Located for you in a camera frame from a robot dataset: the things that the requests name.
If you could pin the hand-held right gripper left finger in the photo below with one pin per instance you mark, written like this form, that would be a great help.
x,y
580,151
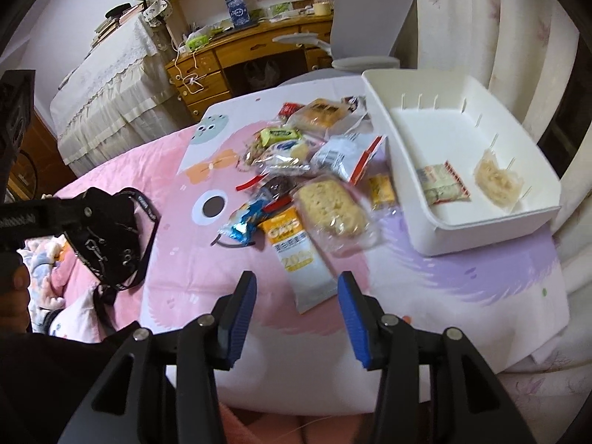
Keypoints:
x,y
240,317

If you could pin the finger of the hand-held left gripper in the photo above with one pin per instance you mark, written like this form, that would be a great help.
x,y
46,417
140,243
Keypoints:
x,y
83,215

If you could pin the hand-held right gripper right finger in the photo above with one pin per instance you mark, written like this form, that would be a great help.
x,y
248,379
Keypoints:
x,y
354,323

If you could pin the white orange oat packet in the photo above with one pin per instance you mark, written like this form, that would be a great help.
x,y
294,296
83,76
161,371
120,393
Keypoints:
x,y
300,259

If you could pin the blue cookie packet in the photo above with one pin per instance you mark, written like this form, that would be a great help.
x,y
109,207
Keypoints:
x,y
245,222

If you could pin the clear packet sponge bread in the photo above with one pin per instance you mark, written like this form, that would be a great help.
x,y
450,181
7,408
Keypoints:
x,y
328,210

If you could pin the white storage box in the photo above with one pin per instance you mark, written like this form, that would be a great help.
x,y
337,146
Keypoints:
x,y
416,222

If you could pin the red strip packet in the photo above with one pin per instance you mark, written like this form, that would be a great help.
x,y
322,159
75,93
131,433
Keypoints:
x,y
249,184

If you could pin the small yellow snack packet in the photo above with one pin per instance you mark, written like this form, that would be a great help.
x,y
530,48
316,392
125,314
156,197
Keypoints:
x,y
381,192

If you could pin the dark chocolate cake packet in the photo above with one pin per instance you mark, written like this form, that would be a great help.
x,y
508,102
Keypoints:
x,y
277,186

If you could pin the white red-edged packet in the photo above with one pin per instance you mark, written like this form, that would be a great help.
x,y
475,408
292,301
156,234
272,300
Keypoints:
x,y
342,157

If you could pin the green red snack packet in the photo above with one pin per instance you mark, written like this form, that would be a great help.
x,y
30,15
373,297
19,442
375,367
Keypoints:
x,y
444,182

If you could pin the clear packet pale cake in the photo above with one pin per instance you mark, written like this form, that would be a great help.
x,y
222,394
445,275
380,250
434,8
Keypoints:
x,y
286,155

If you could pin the green yellow snack packet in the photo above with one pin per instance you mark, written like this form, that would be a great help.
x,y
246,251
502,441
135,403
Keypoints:
x,y
277,136

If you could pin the clear packet pale crisps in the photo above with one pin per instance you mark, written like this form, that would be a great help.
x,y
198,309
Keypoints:
x,y
499,180

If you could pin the bread rolls clear packet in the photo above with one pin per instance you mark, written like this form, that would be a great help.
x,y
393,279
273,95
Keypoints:
x,y
319,113

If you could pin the red round snack packet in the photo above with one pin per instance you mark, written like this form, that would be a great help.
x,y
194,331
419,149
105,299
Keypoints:
x,y
290,108

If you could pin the person's left hand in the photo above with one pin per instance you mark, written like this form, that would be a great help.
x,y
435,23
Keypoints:
x,y
14,300

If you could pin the dark wooden cabinet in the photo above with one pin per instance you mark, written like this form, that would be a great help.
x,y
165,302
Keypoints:
x,y
39,152

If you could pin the cartoon printed cloth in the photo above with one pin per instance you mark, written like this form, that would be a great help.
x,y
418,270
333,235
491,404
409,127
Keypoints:
x,y
46,259

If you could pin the cartoon face printed blanket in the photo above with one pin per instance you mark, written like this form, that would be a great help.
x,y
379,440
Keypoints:
x,y
407,286

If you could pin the pink quilt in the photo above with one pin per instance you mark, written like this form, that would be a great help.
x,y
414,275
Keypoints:
x,y
138,171

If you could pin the white lace cover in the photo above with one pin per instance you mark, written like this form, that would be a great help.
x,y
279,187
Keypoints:
x,y
115,83

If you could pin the patterned white pouch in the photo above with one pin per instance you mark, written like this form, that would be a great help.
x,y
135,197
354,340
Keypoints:
x,y
157,11

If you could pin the green tissue packet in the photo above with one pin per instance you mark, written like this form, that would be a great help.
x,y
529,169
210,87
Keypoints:
x,y
200,42

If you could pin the bin with plastic liner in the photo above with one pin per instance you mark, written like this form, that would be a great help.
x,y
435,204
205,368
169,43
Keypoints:
x,y
259,76

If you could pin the wooden desk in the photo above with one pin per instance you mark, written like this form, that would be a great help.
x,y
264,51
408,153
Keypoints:
x,y
240,48

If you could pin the blue gift bag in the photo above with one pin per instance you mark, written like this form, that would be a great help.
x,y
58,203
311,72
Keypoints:
x,y
238,9

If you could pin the grey office chair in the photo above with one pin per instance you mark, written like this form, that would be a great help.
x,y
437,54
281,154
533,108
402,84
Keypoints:
x,y
370,14

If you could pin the yellow mug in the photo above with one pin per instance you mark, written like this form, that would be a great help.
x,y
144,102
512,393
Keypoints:
x,y
322,9

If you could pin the floral cream curtain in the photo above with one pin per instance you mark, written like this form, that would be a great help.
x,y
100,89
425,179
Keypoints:
x,y
462,23

